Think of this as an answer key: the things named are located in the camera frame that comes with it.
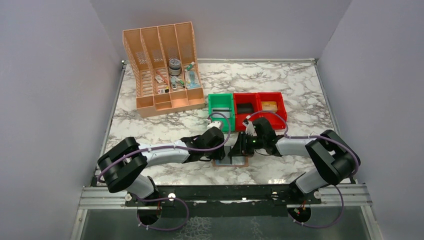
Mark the green plastic bin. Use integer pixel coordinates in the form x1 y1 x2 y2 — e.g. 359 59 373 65
208 93 236 132

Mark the red plastic double bin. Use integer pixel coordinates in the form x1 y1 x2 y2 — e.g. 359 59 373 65
233 92 287 132

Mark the orange plastic file organizer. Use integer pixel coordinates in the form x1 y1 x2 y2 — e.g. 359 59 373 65
122 21 206 118

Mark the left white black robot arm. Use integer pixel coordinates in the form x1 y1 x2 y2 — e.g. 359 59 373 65
97 127 230 200

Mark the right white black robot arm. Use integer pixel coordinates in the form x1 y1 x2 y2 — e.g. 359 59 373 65
228 117 361 202

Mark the grey card in green bin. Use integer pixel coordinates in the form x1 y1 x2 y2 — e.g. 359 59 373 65
211 107 231 119

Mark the gold card box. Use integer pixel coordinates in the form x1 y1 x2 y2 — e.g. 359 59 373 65
261 101 279 113

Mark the black wallet in bin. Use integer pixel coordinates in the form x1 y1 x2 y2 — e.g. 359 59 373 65
236 102 257 115

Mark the blue packaged item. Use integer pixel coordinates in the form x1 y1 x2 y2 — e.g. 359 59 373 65
184 71 201 89

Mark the green marker pen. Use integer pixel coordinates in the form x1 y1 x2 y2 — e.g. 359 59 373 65
173 77 185 88

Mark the green white glue tube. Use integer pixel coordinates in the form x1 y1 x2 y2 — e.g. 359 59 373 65
184 61 196 72

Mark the small round tin can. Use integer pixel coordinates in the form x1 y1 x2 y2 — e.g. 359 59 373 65
168 58 182 76

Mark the red white small packet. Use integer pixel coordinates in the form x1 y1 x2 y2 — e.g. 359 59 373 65
154 73 169 85

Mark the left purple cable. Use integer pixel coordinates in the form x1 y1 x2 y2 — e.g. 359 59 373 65
96 111 190 232

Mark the purple cable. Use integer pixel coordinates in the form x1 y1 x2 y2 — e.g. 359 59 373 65
245 111 361 229
96 111 190 232

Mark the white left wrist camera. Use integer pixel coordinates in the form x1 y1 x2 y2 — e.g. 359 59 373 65
206 121 224 131

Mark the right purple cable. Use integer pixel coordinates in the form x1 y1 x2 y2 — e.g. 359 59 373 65
245 111 361 229

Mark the black metal base rail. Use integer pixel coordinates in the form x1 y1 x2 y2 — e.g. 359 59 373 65
125 184 322 208

